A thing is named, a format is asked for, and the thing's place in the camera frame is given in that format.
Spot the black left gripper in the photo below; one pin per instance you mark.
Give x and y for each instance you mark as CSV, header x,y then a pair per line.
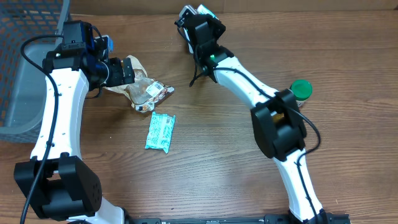
x,y
116,78

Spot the white barcode scanner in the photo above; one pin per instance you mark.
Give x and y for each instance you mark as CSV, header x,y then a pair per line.
x,y
186,37

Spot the green-capped white bottle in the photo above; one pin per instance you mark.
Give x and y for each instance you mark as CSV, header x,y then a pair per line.
x,y
302,90

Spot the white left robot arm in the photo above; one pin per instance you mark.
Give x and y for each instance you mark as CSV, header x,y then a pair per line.
x,y
57,184

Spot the yellow Vim dish soap bottle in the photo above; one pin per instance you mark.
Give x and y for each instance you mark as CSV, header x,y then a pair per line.
x,y
277,117

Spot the dark grey plastic basket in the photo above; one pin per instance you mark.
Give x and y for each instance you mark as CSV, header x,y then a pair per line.
x,y
23,88

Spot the small teal white box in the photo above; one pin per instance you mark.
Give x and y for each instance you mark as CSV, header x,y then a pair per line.
x,y
201,9

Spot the light teal snack packet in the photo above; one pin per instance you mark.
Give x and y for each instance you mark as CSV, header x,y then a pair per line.
x,y
160,132

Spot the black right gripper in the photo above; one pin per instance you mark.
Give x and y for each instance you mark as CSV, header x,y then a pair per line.
x,y
215,28

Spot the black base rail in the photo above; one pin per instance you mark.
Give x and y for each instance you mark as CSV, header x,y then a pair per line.
x,y
217,221

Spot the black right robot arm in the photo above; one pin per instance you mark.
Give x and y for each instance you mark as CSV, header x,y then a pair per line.
x,y
278,125

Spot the cream brown bread bag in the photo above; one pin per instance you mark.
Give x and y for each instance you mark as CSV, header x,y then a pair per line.
x,y
145,93

